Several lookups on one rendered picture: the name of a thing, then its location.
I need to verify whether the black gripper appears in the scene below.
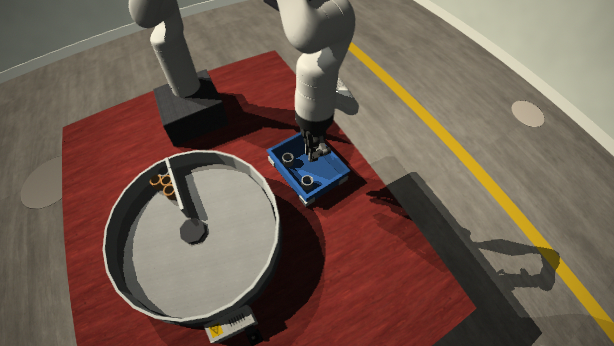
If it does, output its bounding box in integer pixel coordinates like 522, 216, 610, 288
295, 110, 334, 162

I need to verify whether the blue crate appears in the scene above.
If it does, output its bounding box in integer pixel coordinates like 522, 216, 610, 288
267, 132, 351, 207

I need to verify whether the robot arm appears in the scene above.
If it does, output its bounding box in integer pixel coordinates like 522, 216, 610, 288
129, 0, 359, 122

